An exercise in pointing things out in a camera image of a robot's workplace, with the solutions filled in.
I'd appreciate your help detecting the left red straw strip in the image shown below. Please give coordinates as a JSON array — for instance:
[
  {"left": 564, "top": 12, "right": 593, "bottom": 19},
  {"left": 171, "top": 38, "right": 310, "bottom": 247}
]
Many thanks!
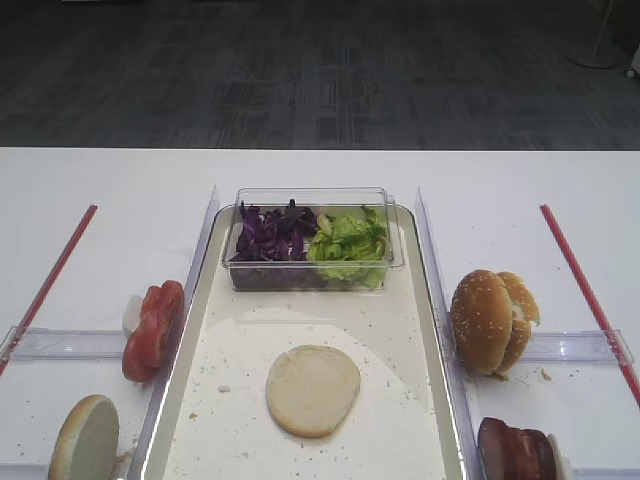
[{"left": 0, "top": 204, "right": 98, "bottom": 373}]

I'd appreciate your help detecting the tomato slice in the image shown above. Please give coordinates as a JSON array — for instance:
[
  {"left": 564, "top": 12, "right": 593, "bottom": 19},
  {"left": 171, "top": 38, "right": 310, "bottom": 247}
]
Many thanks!
[
  {"left": 122, "top": 300, "right": 174, "bottom": 382},
  {"left": 140, "top": 280, "right": 184, "bottom": 368}
]

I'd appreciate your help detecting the red straw strip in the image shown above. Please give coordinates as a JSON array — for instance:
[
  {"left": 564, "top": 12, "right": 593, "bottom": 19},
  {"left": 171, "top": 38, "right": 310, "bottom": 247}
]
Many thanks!
[
  {"left": 539, "top": 204, "right": 639, "bottom": 403},
  {"left": 0, "top": 204, "right": 98, "bottom": 373}
]

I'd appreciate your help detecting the clear rail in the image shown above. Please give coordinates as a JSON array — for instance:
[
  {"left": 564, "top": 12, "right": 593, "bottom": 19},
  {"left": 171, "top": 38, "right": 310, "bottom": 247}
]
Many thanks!
[
  {"left": 520, "top": 330, "right": 635, "bottom": 366},
  {"left": 1, "top": 326, "right": 126, "bottom": 362},
  {"left": 567, "top": 468, "right": 640, "bottom": 480}
]

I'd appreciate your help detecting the shredded purple cabbage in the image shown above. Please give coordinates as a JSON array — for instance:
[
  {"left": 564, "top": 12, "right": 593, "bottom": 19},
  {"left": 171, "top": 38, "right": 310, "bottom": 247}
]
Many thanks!
[{"left": 232, "top": 199, "right": 317, "bottom": 262}]

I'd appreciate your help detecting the silver metal tray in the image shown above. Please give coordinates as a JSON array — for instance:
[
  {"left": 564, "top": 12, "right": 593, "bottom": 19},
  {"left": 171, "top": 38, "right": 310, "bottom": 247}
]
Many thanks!
[{"left": 130, "top": 207, "right": 471, "bottom": 479}]

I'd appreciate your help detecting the left upper clear rail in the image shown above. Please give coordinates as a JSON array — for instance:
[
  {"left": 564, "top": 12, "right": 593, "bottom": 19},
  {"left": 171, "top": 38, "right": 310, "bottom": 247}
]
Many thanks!
[{"left": 1, "top": 326, "right": 126, "bottom": 362}]

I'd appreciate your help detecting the right lower clear rail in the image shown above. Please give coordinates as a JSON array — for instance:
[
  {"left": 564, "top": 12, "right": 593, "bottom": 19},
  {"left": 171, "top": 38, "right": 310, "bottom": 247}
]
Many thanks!
[{"left": 567, "top": 468, "right": 640, "bottom": 480}]

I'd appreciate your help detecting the clear vertical divider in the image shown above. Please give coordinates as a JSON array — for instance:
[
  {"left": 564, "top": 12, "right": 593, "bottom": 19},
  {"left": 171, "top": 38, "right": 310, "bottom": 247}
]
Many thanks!
[
  {"left": 126, "top": 189, "right": 220, "bottom": 479},
  {"left": 415, "top": 189, "right": 485, "bottom": 479}
]

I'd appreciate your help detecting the rear tomato slice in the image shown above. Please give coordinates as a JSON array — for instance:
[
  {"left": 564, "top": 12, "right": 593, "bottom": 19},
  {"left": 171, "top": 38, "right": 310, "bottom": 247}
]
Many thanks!
[{"left": 140, "top": 280, "right": 184, "bottom": 368}]

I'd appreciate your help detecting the white floor stand base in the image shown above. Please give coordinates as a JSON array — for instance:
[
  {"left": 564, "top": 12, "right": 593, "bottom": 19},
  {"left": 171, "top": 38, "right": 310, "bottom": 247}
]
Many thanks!
[{"left": 566, "top": 0, "right": 621, "bottom": 70}]

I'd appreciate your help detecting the right red straw strip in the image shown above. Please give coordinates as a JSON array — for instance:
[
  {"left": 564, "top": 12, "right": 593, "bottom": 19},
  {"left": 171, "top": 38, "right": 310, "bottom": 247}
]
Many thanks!
[{"left": 539, "top": 204, "right": 639, "bottom": 403}]

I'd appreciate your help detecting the green lettuce in container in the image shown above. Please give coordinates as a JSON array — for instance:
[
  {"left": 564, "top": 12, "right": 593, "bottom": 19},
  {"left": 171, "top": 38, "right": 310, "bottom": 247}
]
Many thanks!
[{"left": 307, "top": 206, "right": 388, "bottom": 289}]

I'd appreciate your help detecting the white patty stand block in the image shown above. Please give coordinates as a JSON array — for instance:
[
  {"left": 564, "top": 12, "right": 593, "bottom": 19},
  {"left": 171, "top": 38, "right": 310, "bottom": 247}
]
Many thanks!
[{"left": 547, "top": 434, "right": 575, "bottom": 480}]

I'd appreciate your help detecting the rear bun half right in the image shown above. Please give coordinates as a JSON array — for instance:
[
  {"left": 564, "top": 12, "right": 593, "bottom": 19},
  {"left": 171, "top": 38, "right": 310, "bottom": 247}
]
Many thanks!
[{"left": 495, "top": 272, "right": 540, "bottom": 377}]

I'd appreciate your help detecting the clear plastic salad container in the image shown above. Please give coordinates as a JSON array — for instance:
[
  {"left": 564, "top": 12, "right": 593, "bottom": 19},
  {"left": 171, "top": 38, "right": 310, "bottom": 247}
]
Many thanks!
[{"left": 221, "top": 187, "right": 404, "bottom": 291}]

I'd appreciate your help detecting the right upper clear rail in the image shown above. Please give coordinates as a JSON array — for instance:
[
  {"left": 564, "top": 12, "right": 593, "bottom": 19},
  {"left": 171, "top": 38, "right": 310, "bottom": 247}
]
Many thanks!
[{"left": 520, "top": 330, "right": 635, "bottom": 366}]

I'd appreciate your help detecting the front tomato slice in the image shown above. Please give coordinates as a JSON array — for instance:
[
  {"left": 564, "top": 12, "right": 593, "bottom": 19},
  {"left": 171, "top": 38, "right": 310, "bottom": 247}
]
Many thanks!
[{"left": 122, "top": 300, "right": 174, "bottom": 382}]

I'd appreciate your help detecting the front sesame bun top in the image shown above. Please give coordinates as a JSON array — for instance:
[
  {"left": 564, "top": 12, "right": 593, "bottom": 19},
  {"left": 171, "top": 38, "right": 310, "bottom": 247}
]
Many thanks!
[{"left": 450, "top": 270, "right": 512, "bottom": 375}]

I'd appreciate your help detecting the upright bun half left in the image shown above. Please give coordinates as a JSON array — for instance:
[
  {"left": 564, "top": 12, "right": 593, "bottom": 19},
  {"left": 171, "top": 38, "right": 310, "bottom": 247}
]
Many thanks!
[{"left": 47, "top": 394, "right": 119, "bottom": 479}]

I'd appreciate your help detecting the left clear vertical divider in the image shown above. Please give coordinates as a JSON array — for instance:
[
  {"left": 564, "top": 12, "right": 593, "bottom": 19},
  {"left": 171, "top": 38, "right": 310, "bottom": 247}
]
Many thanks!
[{"left": 126, "top": 189, "right": 220, "bottom": 479}]

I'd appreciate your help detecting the white tomato stand block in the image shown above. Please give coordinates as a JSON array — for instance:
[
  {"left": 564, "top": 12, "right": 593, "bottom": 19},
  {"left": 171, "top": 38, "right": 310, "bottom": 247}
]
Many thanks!
[{"left": 122, "top": 295, "right": 143, "bottom": 337}]

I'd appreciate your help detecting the right clear vertical divider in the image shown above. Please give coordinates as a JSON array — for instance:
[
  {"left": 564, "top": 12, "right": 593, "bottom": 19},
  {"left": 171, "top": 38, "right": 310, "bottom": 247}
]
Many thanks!
[{"left": 415, "top": 189, "right": 485, "bottom": 479}]

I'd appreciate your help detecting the bottom bun on tray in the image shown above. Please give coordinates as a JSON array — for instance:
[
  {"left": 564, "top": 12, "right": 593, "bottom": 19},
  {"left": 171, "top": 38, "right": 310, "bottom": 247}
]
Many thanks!
[{"left": 265, "top": 345, "right": 361, "bottom": 438}]

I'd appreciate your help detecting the front dark meat patty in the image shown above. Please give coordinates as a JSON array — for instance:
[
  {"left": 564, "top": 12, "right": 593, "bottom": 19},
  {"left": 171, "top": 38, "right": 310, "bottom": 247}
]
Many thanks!
[{"left": 478, "top": 417, "right": 538, "bottom": 480}]

